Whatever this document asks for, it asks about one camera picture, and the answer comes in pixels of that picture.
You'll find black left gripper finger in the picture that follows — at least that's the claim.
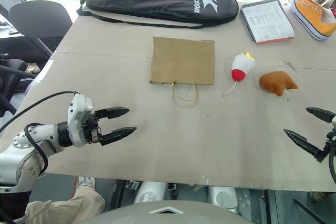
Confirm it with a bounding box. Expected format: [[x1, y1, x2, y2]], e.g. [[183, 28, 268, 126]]
[[100, 126, 138, 147], [94, 106, 130, 120]]

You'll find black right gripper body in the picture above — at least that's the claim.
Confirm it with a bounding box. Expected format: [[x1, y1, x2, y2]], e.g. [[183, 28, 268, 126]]
[[325, 129, 336, 154]]

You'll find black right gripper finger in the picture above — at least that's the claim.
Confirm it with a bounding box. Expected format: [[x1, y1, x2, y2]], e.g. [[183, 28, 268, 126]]
[[283, 129, 329, 163], [306, 107, 336, 123]]

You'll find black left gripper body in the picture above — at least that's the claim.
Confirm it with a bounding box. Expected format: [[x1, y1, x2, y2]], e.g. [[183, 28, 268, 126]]
[[80, 110, 104, 146]]

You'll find orange plush toy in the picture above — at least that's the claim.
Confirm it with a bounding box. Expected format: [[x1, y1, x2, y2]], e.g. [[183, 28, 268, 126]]
[[259, 70, 299, 101]]

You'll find brown paper bag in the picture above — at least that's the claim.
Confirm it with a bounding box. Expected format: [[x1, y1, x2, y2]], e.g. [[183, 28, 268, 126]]
[[149, 36, 216, 108]]

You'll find white and red plush toy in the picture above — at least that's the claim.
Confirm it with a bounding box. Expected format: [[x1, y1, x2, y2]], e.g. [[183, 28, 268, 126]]
[[223, 52, 256, 97]]

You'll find black racket case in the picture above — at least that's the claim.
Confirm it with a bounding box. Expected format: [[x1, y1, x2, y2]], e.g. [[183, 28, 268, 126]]
[[76, 0, 239, 29]]

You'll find person's white shoe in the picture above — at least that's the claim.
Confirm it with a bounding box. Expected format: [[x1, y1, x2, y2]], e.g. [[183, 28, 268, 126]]
[[77, 176, 96, 190]]

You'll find silver rounded robot hip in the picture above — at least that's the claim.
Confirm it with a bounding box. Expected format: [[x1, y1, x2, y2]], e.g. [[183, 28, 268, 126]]
[[208, 186, 238, 213], [133, 181, 169, 204]]

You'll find black table leg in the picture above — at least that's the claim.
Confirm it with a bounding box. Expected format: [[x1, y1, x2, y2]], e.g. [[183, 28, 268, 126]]
[[262, 189, 276, 224]]

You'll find grey robot torso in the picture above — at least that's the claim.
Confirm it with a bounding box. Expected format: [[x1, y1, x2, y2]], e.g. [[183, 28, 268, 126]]
[[81, 200, 253, 224]]

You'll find person's beige trouser leg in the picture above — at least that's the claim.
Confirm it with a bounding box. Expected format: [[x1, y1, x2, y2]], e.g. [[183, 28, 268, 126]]
[[25, 186, 106, 224]]

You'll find beige crumpled object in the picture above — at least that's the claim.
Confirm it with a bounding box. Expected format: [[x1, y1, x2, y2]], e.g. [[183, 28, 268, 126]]
[[25, 62, 41, 74]]

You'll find orange canvas sneaker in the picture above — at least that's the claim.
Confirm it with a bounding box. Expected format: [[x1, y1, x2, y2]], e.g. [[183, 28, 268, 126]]
[[290, 0, 336, 41]]

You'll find grey folder with printed paper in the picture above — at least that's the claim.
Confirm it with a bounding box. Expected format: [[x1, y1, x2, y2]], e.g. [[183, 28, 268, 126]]
[[240, 0, 297, 45]]

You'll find black office chair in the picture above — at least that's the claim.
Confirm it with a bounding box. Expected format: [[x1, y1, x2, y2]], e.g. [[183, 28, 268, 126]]
[[8, 0, 73, 51]]

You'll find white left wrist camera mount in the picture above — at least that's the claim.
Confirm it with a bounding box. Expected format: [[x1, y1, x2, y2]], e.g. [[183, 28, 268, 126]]
[[67, 93, 94, 148]]

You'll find black chair frame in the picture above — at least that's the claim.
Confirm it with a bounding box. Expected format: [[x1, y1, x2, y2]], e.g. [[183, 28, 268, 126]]
[[0, 50, 36, 116]]

